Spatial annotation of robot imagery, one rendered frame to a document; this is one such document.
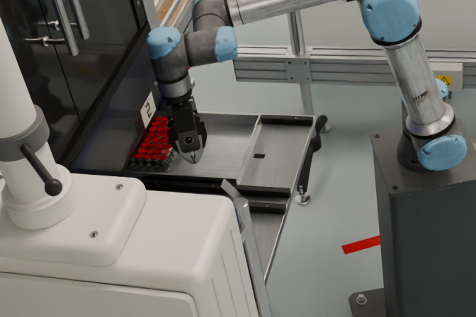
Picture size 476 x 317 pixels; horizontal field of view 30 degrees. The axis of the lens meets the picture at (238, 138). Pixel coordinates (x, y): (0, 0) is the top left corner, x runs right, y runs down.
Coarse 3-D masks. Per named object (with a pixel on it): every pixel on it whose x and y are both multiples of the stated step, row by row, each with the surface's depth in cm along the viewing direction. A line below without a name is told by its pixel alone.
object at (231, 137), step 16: (160, 112) 250; (208, 128) 246; (224, 128) 245; (240, 128) 244; (256, 128) 239; (208, 144) 240; (224, 144) 239; (240, 144) 238; (176, 160) 237; (208, 160) 235; (224, 160) 234; (240, 160) 233; (128, 176) 233; (144, 176) 231; (160, 176) 229; (176, 176) 228; (192, 176) 226; (208, 176) 225; (224, 176) 229; (240, 176) 226
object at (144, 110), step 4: (148, 96) 233; (152, 96) 236; (148, 100) 233; (152, 100) 236; (144, 104) 231; (152, 104) 236; (144, 108) 231; (148, 108) 233; (152, 108) 236; (140, 112) 229; (144, 112) 231; (148, 112) 233; (152, 112) 236; (144, 116) 231; (144, 120) 231; (148, 120) 234; (144, 124) 231
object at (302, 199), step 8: (320, 120) 366; (320, 128) 361; (328, 128) 375; (312, 144) 350; (320, 144) 353; (312, 152) 349; (304, 168) 344; (304, 176) 343; (304, 184) 342; (304, 192) 343; (296, 200) 345; (304, 200) 344
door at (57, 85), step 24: (0, 0) 166; (24, 0) 174; (24, 24) 175; (24, 48) 175; (48, 48) 184; (24, 72) 176; (48, 72) 185; (48, 96) 185; (48, 120) 186; (72, 120) 196; (48, 144) 186
